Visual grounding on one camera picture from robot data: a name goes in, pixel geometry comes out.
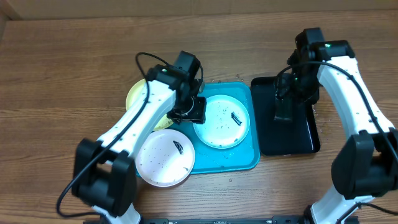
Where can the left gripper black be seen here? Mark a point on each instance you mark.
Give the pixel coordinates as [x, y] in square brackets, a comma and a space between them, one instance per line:
[196, 115]

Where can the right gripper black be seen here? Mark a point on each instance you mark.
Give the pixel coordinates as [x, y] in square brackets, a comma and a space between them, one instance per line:
[283, 86]

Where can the dark green sponge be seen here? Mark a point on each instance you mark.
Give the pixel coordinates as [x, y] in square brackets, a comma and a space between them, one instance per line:
[283, 110]

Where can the light blue plate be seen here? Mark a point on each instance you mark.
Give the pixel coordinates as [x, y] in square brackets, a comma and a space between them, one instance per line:
[219, 130]

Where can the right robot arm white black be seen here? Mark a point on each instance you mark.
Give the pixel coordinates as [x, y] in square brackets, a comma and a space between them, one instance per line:
[366, 166]

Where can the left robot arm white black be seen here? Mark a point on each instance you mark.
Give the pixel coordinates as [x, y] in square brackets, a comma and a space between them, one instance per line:
[104, 173]

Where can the teal plastic tray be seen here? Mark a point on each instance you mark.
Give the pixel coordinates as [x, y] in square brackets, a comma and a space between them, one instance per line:
[244, 156]

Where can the black plastic tray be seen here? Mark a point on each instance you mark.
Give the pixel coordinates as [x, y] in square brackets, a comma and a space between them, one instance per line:
[276, 138]

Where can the black food scrap on white plate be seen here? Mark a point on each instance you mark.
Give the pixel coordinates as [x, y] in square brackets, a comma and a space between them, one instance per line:
[179, 147]

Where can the black food scrap on blue plate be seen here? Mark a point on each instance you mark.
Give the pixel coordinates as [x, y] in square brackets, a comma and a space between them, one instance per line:
[236, 118]

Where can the yellow plate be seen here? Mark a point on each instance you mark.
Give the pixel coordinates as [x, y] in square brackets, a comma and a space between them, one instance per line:
[132, 96]

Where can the white pink plate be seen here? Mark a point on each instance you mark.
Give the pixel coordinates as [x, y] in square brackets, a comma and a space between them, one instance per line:
[159, 162]

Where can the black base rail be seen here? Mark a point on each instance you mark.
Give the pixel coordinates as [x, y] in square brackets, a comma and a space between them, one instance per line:
[274, 220]

